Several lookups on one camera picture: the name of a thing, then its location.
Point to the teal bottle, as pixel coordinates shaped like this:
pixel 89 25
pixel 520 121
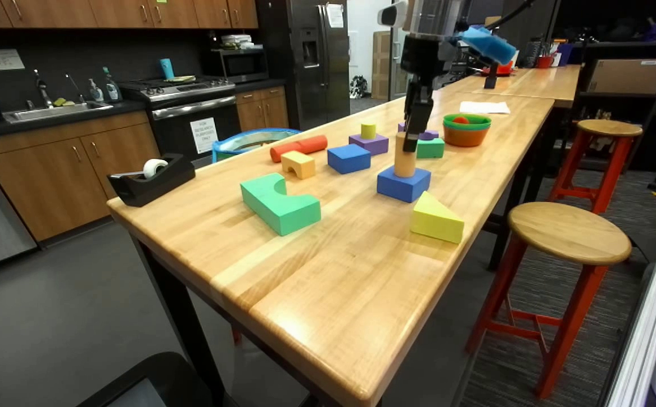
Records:
pixel 166 67

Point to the black refrigerator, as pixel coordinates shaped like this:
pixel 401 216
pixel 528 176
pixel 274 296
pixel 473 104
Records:
pixel 305 60

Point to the stacked white plates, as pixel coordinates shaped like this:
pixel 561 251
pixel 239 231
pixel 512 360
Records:
pixel 239 41

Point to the red wooden stool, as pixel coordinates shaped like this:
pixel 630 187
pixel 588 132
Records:
pixel 606 129
pixel 569 234

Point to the white tape roll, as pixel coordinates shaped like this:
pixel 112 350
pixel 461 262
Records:
pixel 155 167

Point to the purple arch block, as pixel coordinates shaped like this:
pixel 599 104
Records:
pixel 431 135

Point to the white paper on oven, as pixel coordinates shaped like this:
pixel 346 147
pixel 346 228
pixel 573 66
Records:
pixel 204 135

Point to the steel sink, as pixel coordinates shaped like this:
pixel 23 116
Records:
pixel 47 114

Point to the white paper sheet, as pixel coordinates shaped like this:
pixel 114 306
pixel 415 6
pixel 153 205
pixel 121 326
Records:
pixel 484 106

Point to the white wall plate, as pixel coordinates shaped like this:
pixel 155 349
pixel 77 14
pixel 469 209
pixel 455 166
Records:
pixel 1 60

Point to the red cylinder block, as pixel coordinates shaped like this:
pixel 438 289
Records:
pixel 302 144

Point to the purple flat block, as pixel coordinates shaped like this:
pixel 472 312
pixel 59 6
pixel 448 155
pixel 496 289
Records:
pixel 401 127

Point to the red ball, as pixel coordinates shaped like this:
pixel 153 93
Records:
pixel 460 121

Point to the small green block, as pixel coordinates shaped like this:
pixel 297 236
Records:
pixel 432 149

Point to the red cup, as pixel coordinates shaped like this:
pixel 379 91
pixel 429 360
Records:
pixel 544 60

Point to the wide wooden lower cabinet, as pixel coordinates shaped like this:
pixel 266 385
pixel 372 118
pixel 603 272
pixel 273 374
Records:
pixel 63 176

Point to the cardboard boxes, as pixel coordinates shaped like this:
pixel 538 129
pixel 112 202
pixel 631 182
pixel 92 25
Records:
pixel 380 63

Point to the tan cylinder block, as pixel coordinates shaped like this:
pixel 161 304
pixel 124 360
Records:
pixel 405 160

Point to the black seat back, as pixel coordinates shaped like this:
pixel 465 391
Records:
pixel 155 381

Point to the black table frame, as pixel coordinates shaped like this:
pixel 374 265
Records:
pixel 183 323

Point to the yellow wedge block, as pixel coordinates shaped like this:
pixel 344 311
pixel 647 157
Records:
pixel 435 221

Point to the blue square block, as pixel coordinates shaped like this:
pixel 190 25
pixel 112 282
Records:
pixel 348 158

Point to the clear soap bottle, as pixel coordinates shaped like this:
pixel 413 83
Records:
pixel 109 83

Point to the small yellow arch block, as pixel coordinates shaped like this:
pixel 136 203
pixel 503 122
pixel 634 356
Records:
pixel 297 160

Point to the large green arch block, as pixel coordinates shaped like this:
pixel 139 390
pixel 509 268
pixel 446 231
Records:
pixel 284 211

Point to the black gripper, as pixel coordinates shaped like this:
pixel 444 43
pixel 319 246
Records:
pixel 421 60

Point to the blue wrist camera box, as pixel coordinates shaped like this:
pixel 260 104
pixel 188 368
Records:
pixel 490 43

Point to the black tape dispenser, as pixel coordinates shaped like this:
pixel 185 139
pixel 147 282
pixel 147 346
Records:
pixel 149 187

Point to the white robot base platform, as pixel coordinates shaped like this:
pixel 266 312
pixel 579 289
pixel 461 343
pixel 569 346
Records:
pixel 645 331

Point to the black chair with cardboard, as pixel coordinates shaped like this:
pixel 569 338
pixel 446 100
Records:
pixel 630 74

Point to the blue block with hole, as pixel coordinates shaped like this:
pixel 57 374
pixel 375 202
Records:
pixel 404 187

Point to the orange bowl green rim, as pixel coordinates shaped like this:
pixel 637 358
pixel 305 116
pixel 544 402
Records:
pixel 465 135

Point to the black oven stove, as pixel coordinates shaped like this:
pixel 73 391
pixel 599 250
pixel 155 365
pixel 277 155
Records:
pixel 178 104

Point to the wooden upper cabinets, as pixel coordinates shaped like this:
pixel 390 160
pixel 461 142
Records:
pixel 79 12

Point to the narrow wooden lower cabinet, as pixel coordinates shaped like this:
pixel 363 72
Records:
pixel 260 108

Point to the blue round bin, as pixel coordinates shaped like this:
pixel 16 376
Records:
pixel 251 141

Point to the purple rectangular block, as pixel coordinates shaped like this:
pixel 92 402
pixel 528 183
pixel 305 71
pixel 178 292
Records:
pixel 369 144

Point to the black microwave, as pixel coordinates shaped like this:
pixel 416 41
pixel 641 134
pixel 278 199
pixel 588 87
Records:
pixel 239 63

